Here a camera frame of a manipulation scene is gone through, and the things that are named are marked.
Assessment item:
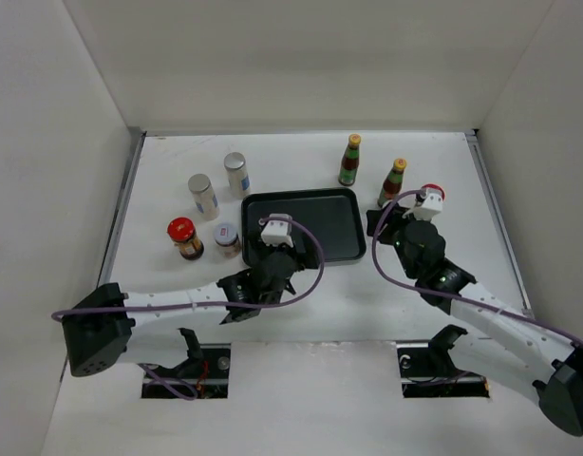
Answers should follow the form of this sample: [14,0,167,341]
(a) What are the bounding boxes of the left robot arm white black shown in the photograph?
[62,238,319,379]

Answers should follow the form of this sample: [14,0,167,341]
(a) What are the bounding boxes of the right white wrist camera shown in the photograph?
[404,188,444,221]

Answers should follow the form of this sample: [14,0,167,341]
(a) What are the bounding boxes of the purple cable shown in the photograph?
[371,190,583,352]
[50,216,326,403]

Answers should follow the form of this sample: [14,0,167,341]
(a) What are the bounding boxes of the black rectangular plastic tray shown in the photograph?
[241,187,367,266]

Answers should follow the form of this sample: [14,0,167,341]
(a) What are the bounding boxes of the red-lid dark sauce jar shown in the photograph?
[422,183,445,200]

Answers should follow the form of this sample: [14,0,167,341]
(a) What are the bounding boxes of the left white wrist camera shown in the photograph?
[260,214,293,247]

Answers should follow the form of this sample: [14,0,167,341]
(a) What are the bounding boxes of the silver-lid spice jar front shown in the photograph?
[188,174,219,220]

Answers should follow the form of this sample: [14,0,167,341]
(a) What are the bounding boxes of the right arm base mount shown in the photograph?
[396,325,490,399]

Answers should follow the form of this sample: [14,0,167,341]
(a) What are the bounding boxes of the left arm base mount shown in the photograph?
[141,328,232,400]

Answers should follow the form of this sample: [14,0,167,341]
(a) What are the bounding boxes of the green sauce bottle yellow cap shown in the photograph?
[338,133,362,186]

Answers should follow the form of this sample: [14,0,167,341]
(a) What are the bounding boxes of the red-lid chili sauce jar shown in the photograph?
[167,217,204,260]

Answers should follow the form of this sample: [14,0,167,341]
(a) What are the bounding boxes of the silver-lid spice jar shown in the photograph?
[188,174,219,220]
[223,152,251,200]

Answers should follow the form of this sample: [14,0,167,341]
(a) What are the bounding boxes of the white-lid small jar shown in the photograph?
[213,222,241,258]

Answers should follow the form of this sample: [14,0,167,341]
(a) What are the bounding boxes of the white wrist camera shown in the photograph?
[404,188,444,221]
[260,214,293,247]

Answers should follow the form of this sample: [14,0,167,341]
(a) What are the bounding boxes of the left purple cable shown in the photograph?
[50,216,326,403]

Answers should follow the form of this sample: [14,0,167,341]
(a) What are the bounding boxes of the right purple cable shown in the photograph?
[371,190,583,352]

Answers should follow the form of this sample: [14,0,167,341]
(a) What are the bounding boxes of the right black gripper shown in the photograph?
[366,202,429,280]

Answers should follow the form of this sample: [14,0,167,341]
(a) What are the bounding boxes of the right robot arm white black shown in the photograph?
[367,205,583,437]

